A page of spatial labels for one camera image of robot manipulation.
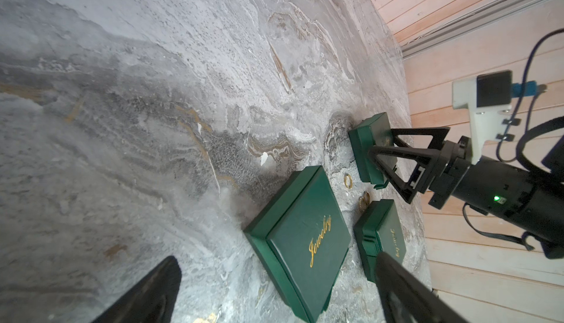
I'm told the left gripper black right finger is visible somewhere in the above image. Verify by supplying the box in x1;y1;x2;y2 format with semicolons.
375;252;466;323

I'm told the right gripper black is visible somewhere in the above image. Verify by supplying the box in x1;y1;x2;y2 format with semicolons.
369;127;471;210

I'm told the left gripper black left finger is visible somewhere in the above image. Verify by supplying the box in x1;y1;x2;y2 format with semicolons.
94;255;182;323

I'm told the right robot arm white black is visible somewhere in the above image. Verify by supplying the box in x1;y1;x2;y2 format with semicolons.
367;117;563;259

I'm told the right green jewelry box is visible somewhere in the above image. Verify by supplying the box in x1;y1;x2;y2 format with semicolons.
348;112;393;190

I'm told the green jewelry box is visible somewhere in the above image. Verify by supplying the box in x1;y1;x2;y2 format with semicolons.
348;112;393;190
244;166;351;322

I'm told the left green jewelry box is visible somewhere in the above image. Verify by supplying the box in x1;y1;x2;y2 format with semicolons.
244;166;351;322

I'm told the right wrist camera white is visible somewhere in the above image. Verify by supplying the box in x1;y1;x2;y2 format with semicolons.
452;70;539;164

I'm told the black camera cable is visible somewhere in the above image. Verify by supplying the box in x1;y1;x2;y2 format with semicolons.
495;27;564;164

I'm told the aluminium frame rail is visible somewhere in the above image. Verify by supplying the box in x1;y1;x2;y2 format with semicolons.
402;0;548;58

